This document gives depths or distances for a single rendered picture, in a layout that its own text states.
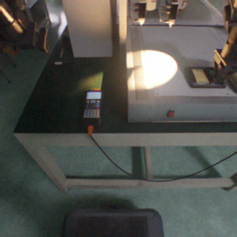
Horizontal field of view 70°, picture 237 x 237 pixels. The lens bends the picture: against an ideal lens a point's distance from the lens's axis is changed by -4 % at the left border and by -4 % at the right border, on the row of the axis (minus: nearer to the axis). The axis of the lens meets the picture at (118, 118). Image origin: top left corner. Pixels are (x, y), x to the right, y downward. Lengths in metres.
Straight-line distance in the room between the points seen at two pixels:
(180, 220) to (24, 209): 1.05
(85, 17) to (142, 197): 1.15
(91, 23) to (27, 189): 1.19
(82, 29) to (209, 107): 0.69
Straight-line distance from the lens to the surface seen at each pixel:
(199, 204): 1.41
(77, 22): 0.98
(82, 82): 0.87
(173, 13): 0.75
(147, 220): 1.04
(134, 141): 0.69
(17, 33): 0.53
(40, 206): 1.42
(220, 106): 0.69
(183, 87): 0.69
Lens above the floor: 1.27
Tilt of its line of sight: 50 degrees down
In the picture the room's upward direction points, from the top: 1 degrees counter-clockwise
